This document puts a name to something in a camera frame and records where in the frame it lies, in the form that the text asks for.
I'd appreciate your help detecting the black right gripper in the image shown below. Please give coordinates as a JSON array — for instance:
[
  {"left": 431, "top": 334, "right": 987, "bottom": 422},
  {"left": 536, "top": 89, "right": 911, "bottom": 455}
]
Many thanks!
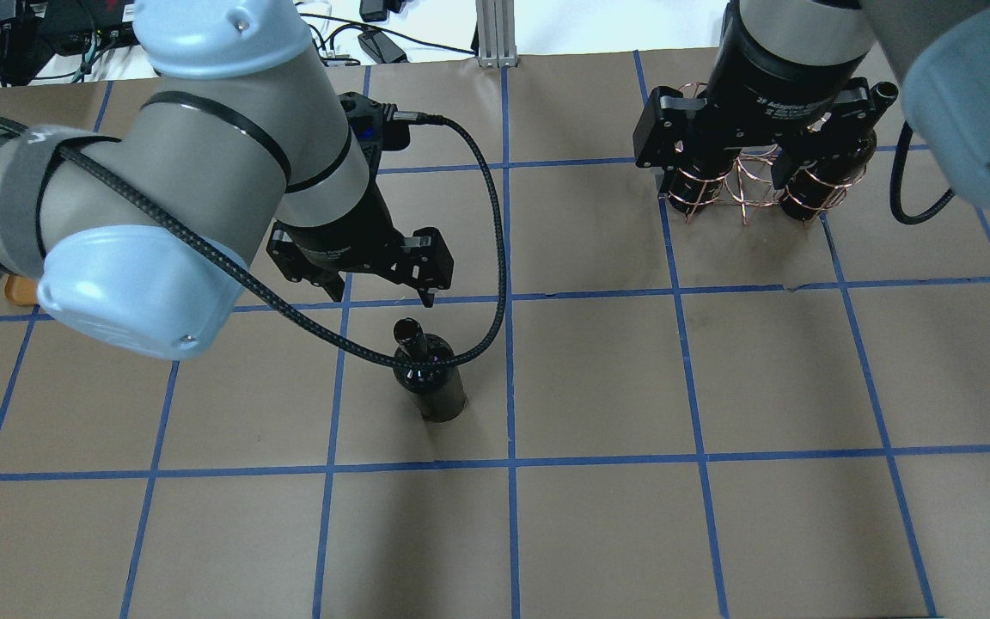
[{"left": 633, "top": 77, "right": 884, "bottom": 187}]

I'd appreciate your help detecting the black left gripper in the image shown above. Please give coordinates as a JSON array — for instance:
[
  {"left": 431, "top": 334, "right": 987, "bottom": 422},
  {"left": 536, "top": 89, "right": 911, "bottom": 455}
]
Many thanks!
[{"left": 266, "top": 185, "right": 455, "bottom": 309}]

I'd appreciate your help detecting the dark wine bottle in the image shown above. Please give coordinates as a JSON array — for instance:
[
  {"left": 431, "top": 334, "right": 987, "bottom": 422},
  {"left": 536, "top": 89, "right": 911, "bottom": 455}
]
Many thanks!
[
  {"left": 393, "top": 317, "right": 468, "bottom": 423},
  {"left": 663, "top": 154, "right": 732, "bottom": 217},
  {"left": 773, "top": 77, "right": 900, "bottom": 223}
]

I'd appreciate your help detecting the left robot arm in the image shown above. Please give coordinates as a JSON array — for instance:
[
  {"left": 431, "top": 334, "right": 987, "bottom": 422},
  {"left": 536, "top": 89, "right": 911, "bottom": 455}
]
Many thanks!
[{"left": 0, "top": 1, "right": 455, "bottom": 360}]

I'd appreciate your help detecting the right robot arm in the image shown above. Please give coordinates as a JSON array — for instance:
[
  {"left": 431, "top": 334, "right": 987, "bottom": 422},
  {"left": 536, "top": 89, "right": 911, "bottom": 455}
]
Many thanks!
[{"left": 632, "top": 1, "right": 990, "bottom": 209}]

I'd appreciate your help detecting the wooden tray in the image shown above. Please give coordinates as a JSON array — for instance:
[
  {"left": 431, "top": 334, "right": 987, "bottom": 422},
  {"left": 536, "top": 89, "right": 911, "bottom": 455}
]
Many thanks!
[{"left": 3, "top": 275, "right": 39, "bottom": 307}]

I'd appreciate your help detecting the copper wire bottle basket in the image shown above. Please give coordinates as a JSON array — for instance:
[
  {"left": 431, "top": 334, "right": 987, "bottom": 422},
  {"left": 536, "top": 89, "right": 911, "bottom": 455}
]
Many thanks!
[{"left": 657, "top": 82, "right": 870, "bottom": 227}]

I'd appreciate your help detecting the aluminium frame post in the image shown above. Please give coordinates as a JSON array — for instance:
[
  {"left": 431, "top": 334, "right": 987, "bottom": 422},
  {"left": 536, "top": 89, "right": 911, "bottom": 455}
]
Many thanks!
[{"left": 475, "top": 0, "right": 520, "bottom": 68}]

